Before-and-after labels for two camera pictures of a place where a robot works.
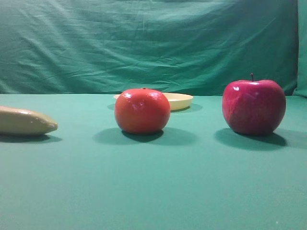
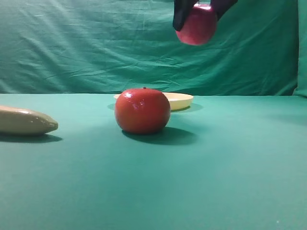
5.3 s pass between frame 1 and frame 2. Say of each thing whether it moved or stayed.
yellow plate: stayed
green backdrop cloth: stayed
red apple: moved
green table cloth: stayed
